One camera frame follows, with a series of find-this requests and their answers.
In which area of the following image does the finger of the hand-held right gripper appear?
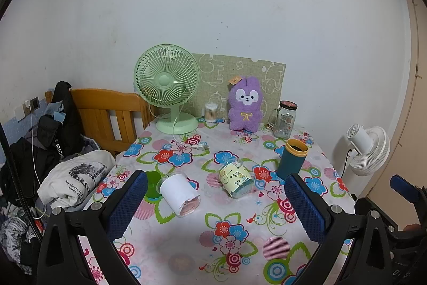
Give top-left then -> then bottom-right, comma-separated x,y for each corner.
390,175 -> 427,206

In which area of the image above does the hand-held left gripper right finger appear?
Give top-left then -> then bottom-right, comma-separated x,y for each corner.
284,172 -> 396,285

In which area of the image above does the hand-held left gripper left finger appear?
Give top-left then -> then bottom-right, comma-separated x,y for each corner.
36,169 -> 149,285

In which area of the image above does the clear cup with white label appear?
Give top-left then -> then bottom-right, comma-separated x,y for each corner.
157,172 -> 201,218

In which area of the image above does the clear cup with yellow print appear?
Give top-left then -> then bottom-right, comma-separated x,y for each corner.
218,162 -> 256,199

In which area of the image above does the small green plastic cup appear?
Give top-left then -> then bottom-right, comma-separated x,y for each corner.
144,171 -> 163,200

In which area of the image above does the teal cup with yellow rim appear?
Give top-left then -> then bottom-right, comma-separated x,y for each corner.
277,139 -> 308,180

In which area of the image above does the white standing fan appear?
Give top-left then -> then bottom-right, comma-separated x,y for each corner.
340,124 -> 391,195

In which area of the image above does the white printed shirt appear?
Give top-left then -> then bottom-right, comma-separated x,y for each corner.
37,150 -> 116,209

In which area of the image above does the floral tablecloth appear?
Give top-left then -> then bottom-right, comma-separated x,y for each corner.
78,117 -> 356,285

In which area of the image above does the glass mason jar with lid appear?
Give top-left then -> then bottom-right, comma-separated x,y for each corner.
268,101 -> 298,139

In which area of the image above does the black jacket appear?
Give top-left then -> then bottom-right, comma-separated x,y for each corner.
37,82 -> 84,160

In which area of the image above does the wooden headboard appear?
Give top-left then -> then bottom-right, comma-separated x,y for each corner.
45,88 -> 157,157

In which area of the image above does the pile of dark clothes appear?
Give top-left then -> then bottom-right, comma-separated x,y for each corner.
0,137 -> 62,206

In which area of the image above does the black pole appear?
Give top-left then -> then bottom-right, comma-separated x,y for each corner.
0,120 -> 44,244

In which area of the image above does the purple plush bunny toy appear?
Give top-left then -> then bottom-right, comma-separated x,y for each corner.
227,76 -> 266,133

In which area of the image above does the black and white patterned cloth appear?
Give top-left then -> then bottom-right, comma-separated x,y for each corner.
0,202 -> 44,275

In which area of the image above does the blue denim cloth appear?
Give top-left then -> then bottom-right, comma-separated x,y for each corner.
45,100 -> 66,123

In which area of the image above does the clear jar of cotton swabs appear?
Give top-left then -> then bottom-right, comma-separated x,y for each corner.
204,103 -> 219,123

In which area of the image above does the green desk fan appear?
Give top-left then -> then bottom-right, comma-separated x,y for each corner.
134,44 -> 201,135

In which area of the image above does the green patterned board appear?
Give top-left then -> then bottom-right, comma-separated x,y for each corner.
191,53 -> 286,126

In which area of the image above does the white fan cable with plug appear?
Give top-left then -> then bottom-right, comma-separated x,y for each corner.
172,105 -> 210,152

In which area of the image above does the white charger cable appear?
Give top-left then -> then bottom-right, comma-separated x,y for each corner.
29,107 -> 45,219

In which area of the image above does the wall socket with charger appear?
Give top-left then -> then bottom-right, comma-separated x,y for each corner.
23,97 -> 40,115

